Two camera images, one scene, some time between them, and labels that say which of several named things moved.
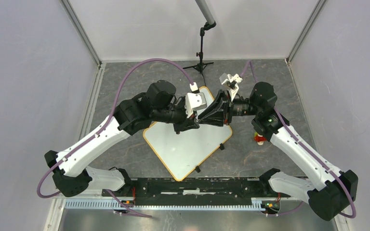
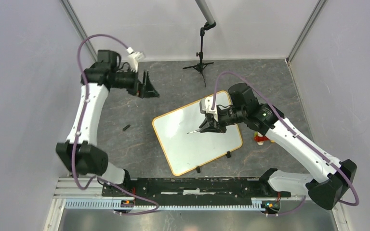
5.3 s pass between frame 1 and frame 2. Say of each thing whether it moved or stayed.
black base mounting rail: stayed
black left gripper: moved
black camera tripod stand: stayed
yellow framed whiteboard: moved
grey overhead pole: stayed
